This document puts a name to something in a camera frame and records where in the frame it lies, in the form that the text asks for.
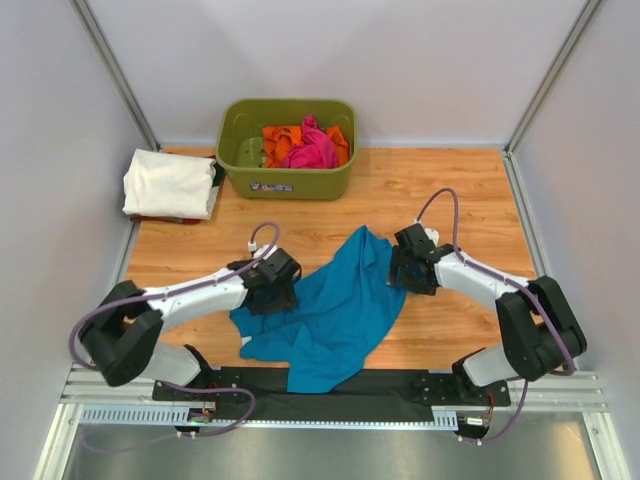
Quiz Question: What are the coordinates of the blue t shirt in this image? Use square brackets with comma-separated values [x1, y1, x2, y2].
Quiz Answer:
[229, 226, 407, 394]

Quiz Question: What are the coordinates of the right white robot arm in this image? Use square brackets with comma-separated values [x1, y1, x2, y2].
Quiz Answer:
[388, 223, 587, 404]

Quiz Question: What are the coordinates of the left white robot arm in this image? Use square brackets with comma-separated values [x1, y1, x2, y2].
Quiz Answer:
[78, 247, 302, 401]

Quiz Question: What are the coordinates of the black cloth strip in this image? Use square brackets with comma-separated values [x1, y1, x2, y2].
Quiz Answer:
[217, 367, 434, 422]

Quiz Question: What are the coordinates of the pink t shirt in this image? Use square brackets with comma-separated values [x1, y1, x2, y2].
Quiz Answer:
[283, 115, 338, 169]

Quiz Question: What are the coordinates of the orange t shirt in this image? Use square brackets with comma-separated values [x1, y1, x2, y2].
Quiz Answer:
[262, 126, 350, 169]

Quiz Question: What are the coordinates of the folded white t shirt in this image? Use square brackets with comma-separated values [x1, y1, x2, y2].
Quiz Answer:
[122, 148, 218, 220]

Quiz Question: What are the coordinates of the olive green plastic tub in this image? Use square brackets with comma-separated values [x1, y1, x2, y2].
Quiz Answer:
[216, 98, 358, 200]

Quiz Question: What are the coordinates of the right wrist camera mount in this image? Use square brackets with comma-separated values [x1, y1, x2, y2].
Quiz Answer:
[419, 223, 440, 247]

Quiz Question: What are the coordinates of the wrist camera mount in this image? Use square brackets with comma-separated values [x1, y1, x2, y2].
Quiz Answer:
[248, 241, 273, 260]
[419, 223, 440, 247]

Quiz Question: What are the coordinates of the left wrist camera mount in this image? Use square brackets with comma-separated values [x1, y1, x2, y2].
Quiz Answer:
[248, 241, 273, 260]

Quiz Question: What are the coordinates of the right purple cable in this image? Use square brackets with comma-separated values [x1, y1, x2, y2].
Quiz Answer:
[414, 187, 579, 448]

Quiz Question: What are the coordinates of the purple cable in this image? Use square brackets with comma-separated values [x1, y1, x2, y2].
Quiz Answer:
[414, 187, 579, 448]
[68, 222, 281, 454]

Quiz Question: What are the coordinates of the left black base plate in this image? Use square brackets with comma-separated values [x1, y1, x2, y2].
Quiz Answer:
[152, 367, 243, 402]

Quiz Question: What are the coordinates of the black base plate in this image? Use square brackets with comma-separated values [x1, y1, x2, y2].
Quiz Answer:
[152, 367, 243, 402]
[409, 371, 511, 407]

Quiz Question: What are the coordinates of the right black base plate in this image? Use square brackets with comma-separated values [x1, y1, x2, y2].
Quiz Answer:
[409, 371, 511, 407]

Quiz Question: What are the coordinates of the white slotted cable duct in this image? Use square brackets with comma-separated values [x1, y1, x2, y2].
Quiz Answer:
[79, 405, 489, 431]

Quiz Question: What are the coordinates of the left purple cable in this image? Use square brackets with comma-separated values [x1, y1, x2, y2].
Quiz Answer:
[68, 222, 281, 454]

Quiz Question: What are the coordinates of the aluminium frame rail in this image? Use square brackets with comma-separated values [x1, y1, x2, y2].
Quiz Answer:
[60, 365, 609, 413]

